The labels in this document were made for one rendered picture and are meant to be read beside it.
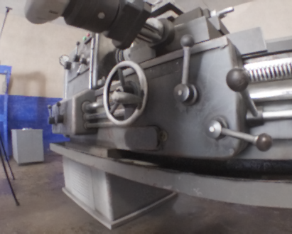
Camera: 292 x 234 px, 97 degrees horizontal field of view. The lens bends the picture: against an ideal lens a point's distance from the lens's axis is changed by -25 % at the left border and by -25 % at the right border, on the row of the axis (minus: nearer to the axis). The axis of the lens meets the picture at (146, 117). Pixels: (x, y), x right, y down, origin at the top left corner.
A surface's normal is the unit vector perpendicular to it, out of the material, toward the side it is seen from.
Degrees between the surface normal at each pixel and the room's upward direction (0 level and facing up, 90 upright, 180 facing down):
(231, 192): 90
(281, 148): 90
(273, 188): 90
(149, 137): 90
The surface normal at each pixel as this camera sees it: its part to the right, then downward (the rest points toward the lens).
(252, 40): -0.70, -0.01
